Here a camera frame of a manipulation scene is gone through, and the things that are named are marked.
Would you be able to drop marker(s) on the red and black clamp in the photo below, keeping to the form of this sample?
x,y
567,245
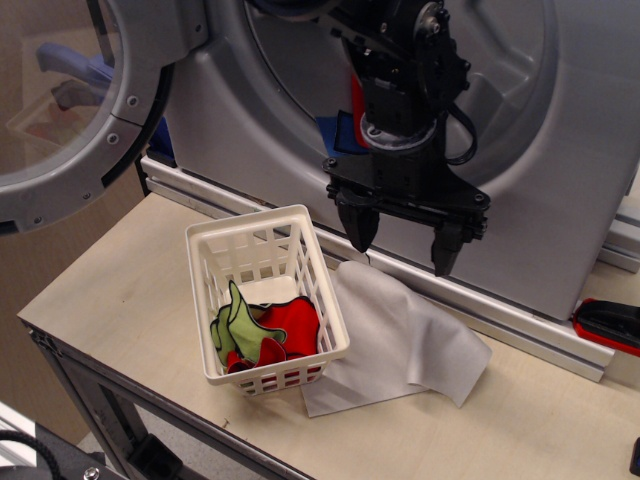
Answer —
x,y
611,324

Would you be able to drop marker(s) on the grey cloth on table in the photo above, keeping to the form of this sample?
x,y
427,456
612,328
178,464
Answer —
x,y
400,344

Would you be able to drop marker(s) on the round washing machine door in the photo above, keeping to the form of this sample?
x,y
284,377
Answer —
x,y
83,88

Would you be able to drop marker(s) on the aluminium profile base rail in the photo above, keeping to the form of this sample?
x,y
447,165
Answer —
x,y
553,341

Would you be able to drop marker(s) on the black device lower left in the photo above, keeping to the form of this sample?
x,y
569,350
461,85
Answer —
x,y
25,456

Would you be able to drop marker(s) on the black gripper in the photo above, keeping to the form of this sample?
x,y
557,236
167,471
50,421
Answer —
x,y
416,185

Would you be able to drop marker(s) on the blue cloth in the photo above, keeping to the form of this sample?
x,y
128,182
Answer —
x,y
338,134

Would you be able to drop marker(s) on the white plastic laundry basket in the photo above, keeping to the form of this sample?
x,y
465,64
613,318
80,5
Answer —
x,y
273,257

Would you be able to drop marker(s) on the red cloth in basket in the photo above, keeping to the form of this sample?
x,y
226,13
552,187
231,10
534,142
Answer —
x,y
299,319

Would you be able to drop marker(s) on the grey toy washing machine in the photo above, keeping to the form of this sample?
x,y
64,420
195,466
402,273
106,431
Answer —
x,y
554,97

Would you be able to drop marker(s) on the green cloth in basket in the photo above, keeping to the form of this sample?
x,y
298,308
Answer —
x,y
236,334

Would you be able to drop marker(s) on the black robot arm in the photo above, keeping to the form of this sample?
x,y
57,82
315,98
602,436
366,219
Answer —
x,y
410,75

